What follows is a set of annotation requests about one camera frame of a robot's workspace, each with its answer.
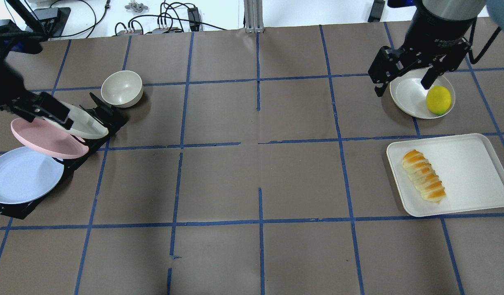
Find black dish rack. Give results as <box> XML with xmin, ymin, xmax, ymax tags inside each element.
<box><xmin>0</xmin><ymin>93</ymin><xmax>128</xmax><ymax>220</ymax></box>

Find aluminium frame post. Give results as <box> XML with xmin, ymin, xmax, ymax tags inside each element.
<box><xmin>244</xmin><ymin>0</ymin><xmax>265</xmax><ymax>34</ymax></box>

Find white rectangular tray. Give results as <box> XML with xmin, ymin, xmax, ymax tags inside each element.
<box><xmin>386</xmin><ymin>133</ymin><xmax>504</xmax><ymax>217</ymax></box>

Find black cables bundle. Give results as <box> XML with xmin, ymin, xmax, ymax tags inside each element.
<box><xmin>59</xmin><ymin>0</ymin><xmax>228</xmax><ymax>37</ymax></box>

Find shallow beige dish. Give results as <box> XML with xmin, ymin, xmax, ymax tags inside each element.
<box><xmin>389</xmin><ymin>69</ymin><xmax>456</xmax><ymax>119</ymax></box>

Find pink plate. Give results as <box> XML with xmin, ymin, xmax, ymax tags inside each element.
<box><xmin>10</xmin><ymin>118</ymin><xmax>89</xmax><ymax>159</ymax></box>

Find sliced bread loaf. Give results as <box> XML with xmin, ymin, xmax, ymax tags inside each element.
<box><xmin>402</xmin><ymin>150</ymin><xmax>447</xmax><ymax>203</ymax></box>

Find beige bowl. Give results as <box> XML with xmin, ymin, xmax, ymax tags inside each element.
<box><xmin>100</xmin><ymin>70</ymin><xmax>143</xmax><ymax>108</ymax></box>

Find blue plate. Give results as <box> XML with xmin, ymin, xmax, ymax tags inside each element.
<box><xmin>0</xmin><ymin>146</ymin><xmax>64</xmax><ymax>204</ymax></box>

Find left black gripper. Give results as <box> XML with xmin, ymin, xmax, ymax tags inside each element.
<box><xmin>0</xmin><ymin>29</ymin><xmax>74</xmax><ymax>129</ymax></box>

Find yellow lemon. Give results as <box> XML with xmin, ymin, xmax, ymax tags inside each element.
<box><xmin>426</xmin><ymin>85</ymin><xmax>452</xmax><ymax>116</ymax></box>

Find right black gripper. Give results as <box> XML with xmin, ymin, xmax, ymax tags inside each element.
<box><xmin>368</xmin><ymin>12</ymin><xmax>472</xmax><ymax>97</ymax></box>

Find black monitor stand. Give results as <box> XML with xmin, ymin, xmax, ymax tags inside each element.
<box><xmin>5</xmin><ymin>0</ymin><xmax>71</xmax><ymax>39</ymax></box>

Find beige plate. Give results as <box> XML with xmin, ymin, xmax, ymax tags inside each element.
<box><xmin>36</xmin><ymin>101</ymin><xmax>109</xmax><ymax>139</ymax></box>

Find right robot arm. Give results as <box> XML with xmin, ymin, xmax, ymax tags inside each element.
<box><xmin>368</xmin><ymin>0</ymin><xmax>504</xmax><ymax>97</ymax></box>

